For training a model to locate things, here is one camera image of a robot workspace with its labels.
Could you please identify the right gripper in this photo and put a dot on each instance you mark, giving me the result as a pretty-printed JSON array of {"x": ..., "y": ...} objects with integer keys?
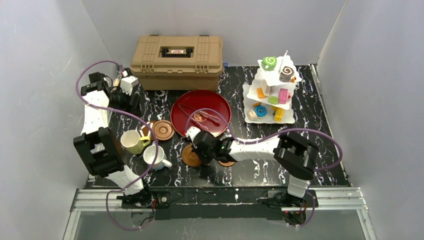
[{"x": 197, "y": 139}]

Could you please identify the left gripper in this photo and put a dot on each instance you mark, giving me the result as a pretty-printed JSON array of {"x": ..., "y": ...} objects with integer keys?
[{"x": 133, "y": 100}]

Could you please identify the red round tray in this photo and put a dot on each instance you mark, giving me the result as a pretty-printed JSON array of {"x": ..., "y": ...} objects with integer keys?
[{"x": 199, "y": 99}]

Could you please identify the yellow green mug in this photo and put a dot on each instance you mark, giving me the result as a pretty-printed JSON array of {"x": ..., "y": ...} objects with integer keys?
[{"x": 133, "y": 142}]

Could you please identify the wooden coaster stack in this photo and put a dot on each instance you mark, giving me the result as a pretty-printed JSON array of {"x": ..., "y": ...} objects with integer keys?
[{"x": 162, "y": 129}]

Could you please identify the pink handled metal tongs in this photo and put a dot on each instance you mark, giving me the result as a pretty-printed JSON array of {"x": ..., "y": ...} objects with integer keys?
[{"x": 200, "y": 116}]

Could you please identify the tan plastic toolbox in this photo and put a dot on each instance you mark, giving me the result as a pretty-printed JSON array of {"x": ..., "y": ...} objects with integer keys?
[{"x": 178, "y": 62}]

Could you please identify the white grey mug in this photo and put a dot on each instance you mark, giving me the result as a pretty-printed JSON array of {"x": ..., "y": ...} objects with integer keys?
[{"x": 155, "y": 157}]

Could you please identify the white round toy mochi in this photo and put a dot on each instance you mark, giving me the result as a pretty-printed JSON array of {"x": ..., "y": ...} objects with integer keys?
[{"x": 252, "y": 115}]

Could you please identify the blue toy donut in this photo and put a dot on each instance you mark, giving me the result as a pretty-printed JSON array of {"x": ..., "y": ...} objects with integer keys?
[{"x": 260, "y": 111}]

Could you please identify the orange toy cake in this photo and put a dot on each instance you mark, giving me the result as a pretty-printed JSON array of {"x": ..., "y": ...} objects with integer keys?
[{"x": 260, "y": 93}]

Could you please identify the white tiered cake stand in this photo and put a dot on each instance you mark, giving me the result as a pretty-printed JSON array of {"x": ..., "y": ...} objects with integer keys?
[{"x": 272, "y": 78}]

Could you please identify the yellow toy cake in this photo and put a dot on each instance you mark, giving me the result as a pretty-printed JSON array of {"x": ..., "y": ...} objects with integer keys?
[{"x": 278, "y": 114}]

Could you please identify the green toy macaron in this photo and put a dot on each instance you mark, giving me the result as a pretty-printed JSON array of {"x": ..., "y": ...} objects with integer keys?
[{"x": 273, "y": 100}]

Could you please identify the white toy cake slice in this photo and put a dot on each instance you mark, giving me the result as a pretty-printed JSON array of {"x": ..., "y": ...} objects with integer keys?
[{"x": 266, "y": 88}]

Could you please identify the pink toy cake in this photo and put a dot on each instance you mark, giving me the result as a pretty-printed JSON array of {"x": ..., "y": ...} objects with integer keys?
[{"x": 283, "y": 96}]

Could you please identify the green swirl roll cake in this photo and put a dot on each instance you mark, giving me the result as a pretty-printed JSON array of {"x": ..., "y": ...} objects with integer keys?
[{"x": 269, "y": 63}]

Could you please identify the brown swirl roll cake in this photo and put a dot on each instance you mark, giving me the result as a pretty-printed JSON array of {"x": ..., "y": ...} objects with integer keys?
[{"x": 287, "y": 74}]

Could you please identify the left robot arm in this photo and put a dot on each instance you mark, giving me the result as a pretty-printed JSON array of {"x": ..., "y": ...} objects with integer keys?
[{"x": 99, "y": 149}]

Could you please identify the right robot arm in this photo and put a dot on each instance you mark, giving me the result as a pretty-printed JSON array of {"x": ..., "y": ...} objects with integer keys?
[{"x": 296, "y": 154}]

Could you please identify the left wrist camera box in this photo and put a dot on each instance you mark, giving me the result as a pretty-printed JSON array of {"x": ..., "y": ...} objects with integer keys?
[{"x": 128, "y": 82}]

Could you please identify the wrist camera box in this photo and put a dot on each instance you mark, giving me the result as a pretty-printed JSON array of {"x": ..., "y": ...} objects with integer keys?
[
  {"x": 128, "y": 82},
  {"x": 192, "y": 132}
]

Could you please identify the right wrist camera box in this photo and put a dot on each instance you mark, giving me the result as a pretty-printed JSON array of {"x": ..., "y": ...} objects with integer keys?
[{"x": 192, "y": 132}]

